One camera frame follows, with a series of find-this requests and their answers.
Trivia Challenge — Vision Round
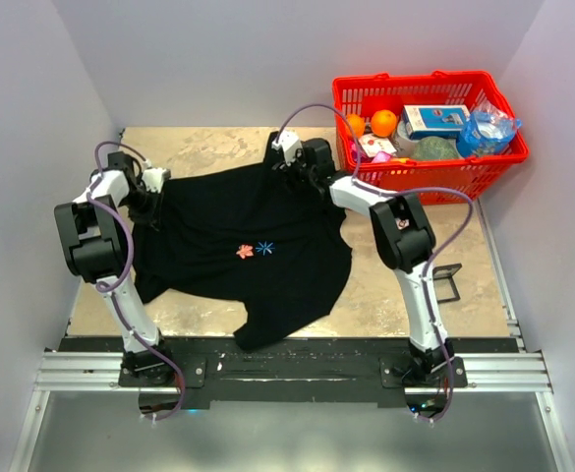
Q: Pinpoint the aluminium rail frame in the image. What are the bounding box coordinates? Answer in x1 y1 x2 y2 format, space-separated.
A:
12 204 574 471

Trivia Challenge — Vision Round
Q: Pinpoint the blue plastic bag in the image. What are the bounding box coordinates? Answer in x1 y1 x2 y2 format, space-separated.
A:
456 99 522 158

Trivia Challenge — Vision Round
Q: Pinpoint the black t-shirt garment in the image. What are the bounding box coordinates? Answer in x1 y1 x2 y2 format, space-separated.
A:
132 147 352 351

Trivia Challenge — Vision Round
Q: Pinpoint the blue white box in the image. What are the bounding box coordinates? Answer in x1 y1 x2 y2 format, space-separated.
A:
402 105 470 141

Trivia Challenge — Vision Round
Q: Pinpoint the red plastic basket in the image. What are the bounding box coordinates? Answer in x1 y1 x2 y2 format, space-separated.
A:
332 71 529 200

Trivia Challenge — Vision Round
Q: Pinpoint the black square frame stand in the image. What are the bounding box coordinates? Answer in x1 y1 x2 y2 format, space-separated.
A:
433 263 463 304

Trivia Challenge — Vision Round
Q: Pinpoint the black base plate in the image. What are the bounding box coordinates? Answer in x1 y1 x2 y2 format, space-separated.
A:
118 337 468 413

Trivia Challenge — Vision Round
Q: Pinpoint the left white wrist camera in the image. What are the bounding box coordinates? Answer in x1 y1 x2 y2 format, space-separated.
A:
142 167 171 194

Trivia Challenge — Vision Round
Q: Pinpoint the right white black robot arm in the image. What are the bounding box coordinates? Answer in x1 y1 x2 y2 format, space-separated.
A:
267 131 456 388

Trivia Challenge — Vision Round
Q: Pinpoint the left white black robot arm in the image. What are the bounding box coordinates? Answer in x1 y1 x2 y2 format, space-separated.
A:
54 150 206 388

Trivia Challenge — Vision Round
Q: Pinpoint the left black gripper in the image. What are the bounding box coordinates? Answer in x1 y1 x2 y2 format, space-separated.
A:
121 186 163 231

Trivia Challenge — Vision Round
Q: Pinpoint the left orange fruit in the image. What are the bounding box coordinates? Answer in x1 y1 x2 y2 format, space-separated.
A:
346 114 366 138

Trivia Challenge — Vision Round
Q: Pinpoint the orange fruit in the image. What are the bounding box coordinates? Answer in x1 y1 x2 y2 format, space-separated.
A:
370 109 398 138
346 114 366 138

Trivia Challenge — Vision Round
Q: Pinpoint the pink white packet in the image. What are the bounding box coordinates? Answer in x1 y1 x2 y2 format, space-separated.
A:
359 134 397 158

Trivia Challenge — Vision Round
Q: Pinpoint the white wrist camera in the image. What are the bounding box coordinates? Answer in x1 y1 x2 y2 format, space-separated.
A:
270 130 302 166
142 167 171 194

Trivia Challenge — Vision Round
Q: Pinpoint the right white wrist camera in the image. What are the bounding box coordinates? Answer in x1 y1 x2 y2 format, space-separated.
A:
270 130 302 166

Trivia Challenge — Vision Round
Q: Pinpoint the right orange fruit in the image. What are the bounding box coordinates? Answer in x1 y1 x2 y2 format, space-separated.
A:
370 109 398 138

